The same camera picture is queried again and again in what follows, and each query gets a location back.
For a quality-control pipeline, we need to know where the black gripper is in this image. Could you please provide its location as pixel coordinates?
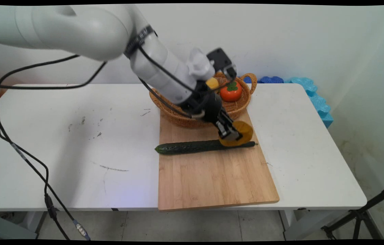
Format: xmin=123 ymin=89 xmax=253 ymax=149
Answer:
xmin=180 ymin=89 xmax=243 ymax=142

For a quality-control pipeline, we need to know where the mustard yellow round food toy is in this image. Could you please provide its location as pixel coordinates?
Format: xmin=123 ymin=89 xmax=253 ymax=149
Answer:
xmin=219 ymin=120 xmax=254 ymax=147

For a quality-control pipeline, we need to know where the woven wicker basket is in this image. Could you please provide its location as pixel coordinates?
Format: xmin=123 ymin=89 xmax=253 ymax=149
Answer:
xmin=149 ymin=71 xmax=258 ymax=129

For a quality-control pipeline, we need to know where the orange persimmon with green calyx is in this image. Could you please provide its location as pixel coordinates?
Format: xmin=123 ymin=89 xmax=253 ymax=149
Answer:
xmin=219 ymin=81 xmax=243 ymax=102

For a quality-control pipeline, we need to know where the dark green cucumber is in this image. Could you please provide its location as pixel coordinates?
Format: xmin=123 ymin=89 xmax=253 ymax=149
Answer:
xmin=155 ymin=140 xmax=258 ymax=156

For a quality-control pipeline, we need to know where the bamboo cutting board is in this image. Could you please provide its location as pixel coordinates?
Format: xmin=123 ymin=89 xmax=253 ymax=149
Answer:
xmin=157 ymin=108 xmax=280 ymax=212

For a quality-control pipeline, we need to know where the dark blue foam piece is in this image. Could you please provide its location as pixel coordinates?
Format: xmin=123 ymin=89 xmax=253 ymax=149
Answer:
xmin=243 ymin=76 xmax=285 ymax=84

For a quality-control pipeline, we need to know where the light blue foam piece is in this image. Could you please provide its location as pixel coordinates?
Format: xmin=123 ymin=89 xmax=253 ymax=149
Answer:
xmin=285 ymin=77 xmax=334 ymax=129

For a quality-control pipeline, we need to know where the white table leg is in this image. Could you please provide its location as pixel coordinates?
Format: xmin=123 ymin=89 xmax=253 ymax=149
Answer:
xmin=278 ymin=209 xmax=302 ymax=241

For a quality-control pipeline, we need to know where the black tripod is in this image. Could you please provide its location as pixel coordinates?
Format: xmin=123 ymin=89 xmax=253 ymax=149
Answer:
xmin=321 ymin=182 xmax=384 ymax=241

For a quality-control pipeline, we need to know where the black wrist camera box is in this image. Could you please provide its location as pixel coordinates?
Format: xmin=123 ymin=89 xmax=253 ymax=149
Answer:
xmin=207 ymin=48 xmax=237 ymax=81

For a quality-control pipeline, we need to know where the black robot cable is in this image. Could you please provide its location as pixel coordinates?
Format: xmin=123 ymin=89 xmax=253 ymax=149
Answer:
xmin=0 ymin=24 xmax=226 ymax=119

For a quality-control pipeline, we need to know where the black cable with silver connector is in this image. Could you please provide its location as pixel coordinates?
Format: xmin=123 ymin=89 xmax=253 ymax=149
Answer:
xmin=0 ymin=89 xmax=91 ymax=241

